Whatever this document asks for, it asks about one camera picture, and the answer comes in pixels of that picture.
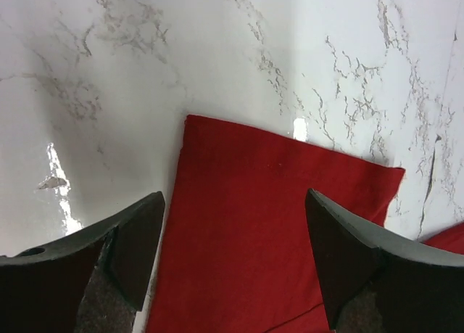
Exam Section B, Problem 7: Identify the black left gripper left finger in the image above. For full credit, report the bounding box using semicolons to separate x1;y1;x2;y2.
1;192;165;332

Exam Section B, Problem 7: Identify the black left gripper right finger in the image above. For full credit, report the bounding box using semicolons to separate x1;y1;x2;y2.
305;189;463;332

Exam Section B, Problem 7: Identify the dark red t-shirt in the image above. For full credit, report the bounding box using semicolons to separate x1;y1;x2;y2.
146;115;463;332

